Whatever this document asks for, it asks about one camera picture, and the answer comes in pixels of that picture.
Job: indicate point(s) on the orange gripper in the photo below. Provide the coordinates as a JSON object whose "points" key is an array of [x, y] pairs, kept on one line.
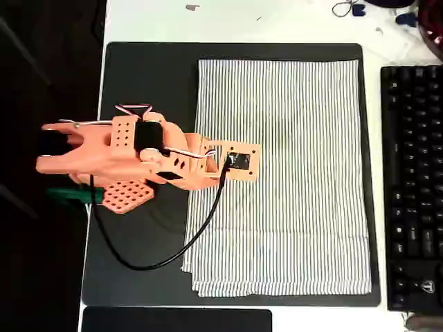
{"points": [[203, 173]]}

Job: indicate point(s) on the striped white cloth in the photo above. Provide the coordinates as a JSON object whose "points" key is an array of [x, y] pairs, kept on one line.
{"points": [[294, 173]]}

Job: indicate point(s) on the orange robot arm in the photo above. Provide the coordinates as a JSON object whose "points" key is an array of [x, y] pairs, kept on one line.
{"points": [[97, 155]]}

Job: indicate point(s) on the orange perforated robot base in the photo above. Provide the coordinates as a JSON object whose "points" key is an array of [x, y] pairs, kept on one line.
{"points": [[128, 198]]}

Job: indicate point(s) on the large black desk mat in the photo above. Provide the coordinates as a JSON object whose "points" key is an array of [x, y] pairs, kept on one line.
{"points": [[145, 86]]}

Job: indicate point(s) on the green table clamp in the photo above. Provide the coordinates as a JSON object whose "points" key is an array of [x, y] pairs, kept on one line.
{"points": [[79, 194]]}

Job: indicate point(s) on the small grey scrap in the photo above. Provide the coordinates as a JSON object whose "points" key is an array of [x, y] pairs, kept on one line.
{"points": [[190, 7]]}

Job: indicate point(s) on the small black pad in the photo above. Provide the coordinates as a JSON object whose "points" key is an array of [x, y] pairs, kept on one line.
{"points": [[173, 321]]}

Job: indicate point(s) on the grey metal furniture leg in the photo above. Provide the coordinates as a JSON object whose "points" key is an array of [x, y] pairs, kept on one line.
{"points": [[24, 48], [19, 200]]}

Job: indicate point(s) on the black computer keyboard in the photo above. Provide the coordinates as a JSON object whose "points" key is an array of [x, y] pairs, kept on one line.
{"points": [[415, 190]]}

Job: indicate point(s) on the dark blue plastic piece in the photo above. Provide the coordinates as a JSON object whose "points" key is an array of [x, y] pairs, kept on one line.
{"points": [[405, 19], [358, 11]]}

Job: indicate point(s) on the dark red round container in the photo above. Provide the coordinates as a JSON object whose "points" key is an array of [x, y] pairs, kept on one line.
{"points": [[432, 20]]}

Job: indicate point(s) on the brown rounded object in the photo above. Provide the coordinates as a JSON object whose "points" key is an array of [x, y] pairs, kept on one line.
{"points": [[420, 323]]}

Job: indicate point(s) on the orange camera mount plate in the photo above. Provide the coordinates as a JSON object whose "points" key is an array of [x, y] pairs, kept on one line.
{"points": [[252, 166]]}

